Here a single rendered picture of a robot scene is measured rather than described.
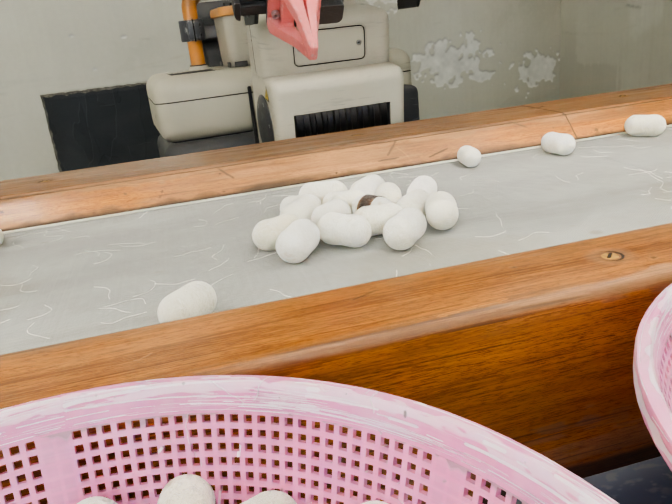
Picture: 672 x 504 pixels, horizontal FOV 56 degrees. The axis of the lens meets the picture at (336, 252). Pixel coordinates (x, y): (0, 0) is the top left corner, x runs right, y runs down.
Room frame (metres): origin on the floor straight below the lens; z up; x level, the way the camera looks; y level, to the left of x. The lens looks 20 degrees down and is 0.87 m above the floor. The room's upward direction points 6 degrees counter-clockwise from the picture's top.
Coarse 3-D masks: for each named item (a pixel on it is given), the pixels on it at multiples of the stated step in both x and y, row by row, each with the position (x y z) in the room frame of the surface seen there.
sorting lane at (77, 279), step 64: (256, 192) 0.55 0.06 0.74; (448, 192) 0.49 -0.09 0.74; (512, 192) 0.47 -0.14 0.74; (576, 192) 0.45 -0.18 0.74; (640, 192) 0.43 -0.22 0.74; (0, 256) 0.45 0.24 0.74; (64, 256) 0.43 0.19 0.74; (128, 256) 0.41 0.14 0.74; (192, 256) 0.40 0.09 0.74; (256, 256) 0.38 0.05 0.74; (320, 256) 0.37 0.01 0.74; (384, 256) 0.36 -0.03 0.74; (448, 256) 0.35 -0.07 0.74; (0, 320) 0.32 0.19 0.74; (64, 320) 0.31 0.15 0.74; (128, 320) 0.31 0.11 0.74
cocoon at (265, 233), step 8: (280, 216) 0.40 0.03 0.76; (288, 216) 0.40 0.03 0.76; (296, 216) 0.40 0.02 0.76; (256, 224) 0.39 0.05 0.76; (264, 224) 0.39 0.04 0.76; (272, 224) 0.39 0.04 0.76; (280, 224) 0.39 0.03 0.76; (288, 224) 0.39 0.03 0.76; (256, 232) 0.39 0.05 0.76; (264, 232) 0.38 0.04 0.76; (272, 232) 0.38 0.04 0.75; (280, 232) 0.39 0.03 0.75; (256, 240) 0.39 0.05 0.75; (264, 240) 0.38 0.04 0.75; (272, 240) 0.38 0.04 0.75; (264, 248) 0.39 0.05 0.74; (272, 248) 0.39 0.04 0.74
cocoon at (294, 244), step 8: (296, 224) 0.37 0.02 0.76; (304, 224) 0.37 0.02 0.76; (312, 224) 0.38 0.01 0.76; (288, 232) 0.36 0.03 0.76; (296, 232) 0.36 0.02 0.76; (304, 232) 0.36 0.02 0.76; (312, 232) 0.37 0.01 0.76; (280, 240) 0.36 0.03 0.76; (288, 240) 0.36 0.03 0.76; (296, 240) 0.36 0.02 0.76; (304, 240) 0.36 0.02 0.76; (312, 240) 0.37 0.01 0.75; (280, 248) 0.36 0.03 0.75; (288, 248) 0.35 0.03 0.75; (296, 248) 0.35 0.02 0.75; (304, 248) 0.36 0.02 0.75; (312, 248) 0.37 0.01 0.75; (280, 256) 0.36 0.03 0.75; (288, 256) 0.36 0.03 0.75; (296, 256) 0.35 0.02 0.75; (304, 256) 0.36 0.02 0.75
